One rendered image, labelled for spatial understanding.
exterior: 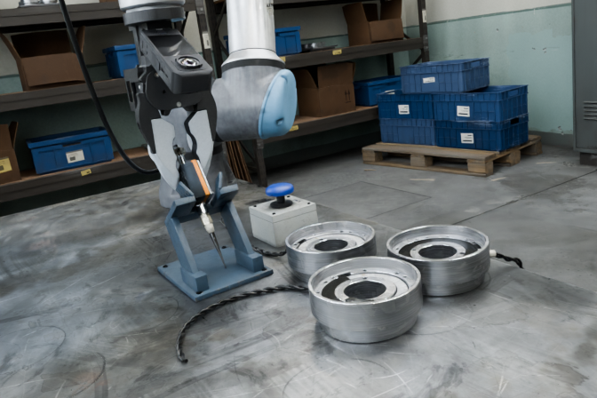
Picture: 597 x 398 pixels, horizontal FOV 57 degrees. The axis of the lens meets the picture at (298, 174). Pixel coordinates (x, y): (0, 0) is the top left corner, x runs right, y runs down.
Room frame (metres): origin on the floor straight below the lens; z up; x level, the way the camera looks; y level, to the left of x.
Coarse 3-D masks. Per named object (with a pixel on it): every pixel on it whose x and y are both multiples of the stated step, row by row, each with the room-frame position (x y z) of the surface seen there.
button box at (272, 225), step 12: (264, 204) 0.76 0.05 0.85; (276, 204) 0.74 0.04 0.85; (288, 204) 0.74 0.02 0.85; (300, 204) 0.74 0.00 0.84; (312, 204) 0.73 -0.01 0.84; (252, 216) 0.75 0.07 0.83; (264, 216) 0.72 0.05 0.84; (276, 216) 0.70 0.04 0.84; (288, 216) 0.71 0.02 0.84; (300, 216) 0.72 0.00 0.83; (312, 216) 0.73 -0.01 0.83; (252, 228) 0.76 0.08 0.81; (264, 228) 0.73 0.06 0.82; (276, 228) 0.70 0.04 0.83; (288, 228) 0.71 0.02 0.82; (264, 240) 0.73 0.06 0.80; (276, 240) 0.70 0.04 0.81
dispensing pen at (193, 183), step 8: (176, 152) 0.67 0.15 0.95; (184, 152) 0.68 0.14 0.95; (184, 160) 0.67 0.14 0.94; (184, 168) 0.65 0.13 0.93; (192, 168) 0.65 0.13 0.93; (184, 176) 0.64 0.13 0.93; (192, 176) 0.64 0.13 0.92; (184, 184) 0.64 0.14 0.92; (192, 184) 0.64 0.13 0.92; (200, 184) 0.64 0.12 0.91; (200, 192) 0.63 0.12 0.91; (200, 200) 0.64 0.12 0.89; (200, 208) 0.64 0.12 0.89; (200, 216) 0.64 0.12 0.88; (208, 216) 0.63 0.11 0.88; (208, 224) 0.63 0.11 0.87; (208, 232) 0.63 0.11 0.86; (216, 240) 0.62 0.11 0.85; (216, 248) 0.62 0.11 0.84; (224, 264) 0.61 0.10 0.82
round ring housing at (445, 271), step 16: (400, 240) 0.58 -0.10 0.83; (416, 240) 0.59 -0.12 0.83; (464, 240) 0.57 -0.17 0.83; (480, 240) 0.55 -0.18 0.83; (400, 256) 0.52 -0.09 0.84; (416, 256) 0.54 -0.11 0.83; (432, 256) 0.57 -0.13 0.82; (448, 256) 0.56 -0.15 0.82; (464, 256) 0.50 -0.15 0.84; (480, 256) 0.51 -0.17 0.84; (432, 272) 0.50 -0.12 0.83; (448, 272) 0.49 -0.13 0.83; (464, 272) 0.50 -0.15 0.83; (480, 272) 0.50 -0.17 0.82; (432, 288) 0.50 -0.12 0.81; (448, 288) 0.50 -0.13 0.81; (464, 288) 0.50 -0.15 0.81
